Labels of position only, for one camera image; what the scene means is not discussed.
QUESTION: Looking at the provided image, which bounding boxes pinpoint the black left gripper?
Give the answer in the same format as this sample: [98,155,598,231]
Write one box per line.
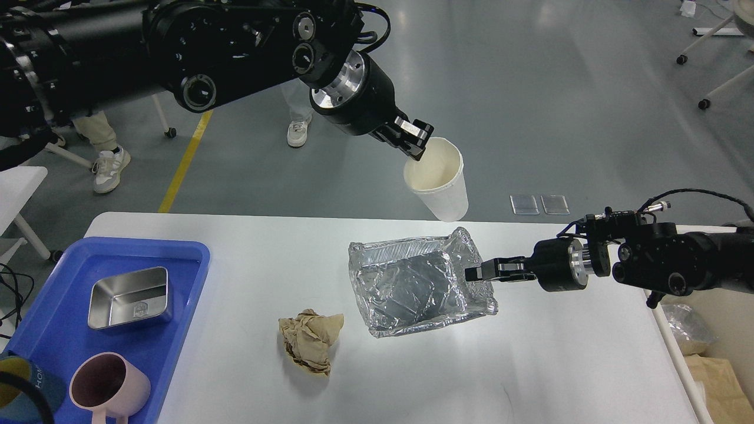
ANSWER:
[310,51,434,161]

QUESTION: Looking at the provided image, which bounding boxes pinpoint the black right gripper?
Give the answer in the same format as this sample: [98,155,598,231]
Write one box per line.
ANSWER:
[464,238,610,292]

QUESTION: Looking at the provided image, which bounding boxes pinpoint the white paper cup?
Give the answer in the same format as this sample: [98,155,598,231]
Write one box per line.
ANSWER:
[403,137,468,223]

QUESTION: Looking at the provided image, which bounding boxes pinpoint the aluminium foil container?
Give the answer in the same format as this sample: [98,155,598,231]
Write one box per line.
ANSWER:
[348,227,498,338]

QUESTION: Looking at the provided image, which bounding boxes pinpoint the brown paper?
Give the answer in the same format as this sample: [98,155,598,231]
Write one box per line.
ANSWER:
[278,309,345,377]
[684,355,753,423]

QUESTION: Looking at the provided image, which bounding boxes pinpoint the stainless steel square tray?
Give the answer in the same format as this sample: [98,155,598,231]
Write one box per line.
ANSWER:
[87,266,173,333]

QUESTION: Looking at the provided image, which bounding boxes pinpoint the pink ceramic mug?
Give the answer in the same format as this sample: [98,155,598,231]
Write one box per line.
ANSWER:
[68,352,151,423]

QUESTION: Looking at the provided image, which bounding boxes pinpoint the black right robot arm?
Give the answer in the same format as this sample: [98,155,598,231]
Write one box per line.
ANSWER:
[464,191,753,309]

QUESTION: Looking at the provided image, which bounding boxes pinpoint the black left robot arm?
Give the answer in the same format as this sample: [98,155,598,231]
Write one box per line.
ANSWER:
[1,1,434,170]

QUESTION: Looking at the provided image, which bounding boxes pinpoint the clear plastic floor plate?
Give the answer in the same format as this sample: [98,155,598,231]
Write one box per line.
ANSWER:
[510,195,540,216]

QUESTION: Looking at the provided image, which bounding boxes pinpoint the standing person in light jeans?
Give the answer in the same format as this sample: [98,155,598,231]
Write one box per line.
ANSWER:
[280,79,313,148]

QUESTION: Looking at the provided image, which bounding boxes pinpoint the crumpled clear plastic bag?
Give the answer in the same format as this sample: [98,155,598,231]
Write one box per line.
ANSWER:
[662,303,719,356]

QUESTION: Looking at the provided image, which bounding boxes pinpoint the white plastic bin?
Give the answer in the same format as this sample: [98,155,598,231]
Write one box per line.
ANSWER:
[645,224,754,424]

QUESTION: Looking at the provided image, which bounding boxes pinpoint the brown paper in bin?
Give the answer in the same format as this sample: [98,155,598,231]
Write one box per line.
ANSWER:
[684,355,753,423]

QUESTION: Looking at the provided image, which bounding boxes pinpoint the seated person in khaki trousers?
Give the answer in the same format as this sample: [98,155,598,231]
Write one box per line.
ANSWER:
[72,111,131,195]

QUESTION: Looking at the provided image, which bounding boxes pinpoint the blue plastic tray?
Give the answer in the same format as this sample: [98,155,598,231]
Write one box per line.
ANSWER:
[7,237,210,423]

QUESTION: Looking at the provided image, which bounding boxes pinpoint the white wheeled stand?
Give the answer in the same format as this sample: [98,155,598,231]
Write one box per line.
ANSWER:
[676,0,754,112]

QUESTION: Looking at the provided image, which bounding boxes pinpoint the grey office chair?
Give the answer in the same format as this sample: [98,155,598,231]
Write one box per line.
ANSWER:
[44,94,177,171]

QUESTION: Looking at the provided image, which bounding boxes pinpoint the white side table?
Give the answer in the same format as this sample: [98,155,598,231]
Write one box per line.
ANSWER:
[1,166,55,264]

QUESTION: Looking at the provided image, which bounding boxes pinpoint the dark teal mug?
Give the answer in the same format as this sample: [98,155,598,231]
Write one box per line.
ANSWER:
[1,352,67,423]

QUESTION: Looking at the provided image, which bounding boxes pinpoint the black cables on floor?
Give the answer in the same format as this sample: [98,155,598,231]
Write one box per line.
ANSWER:
[0,262,36,339]

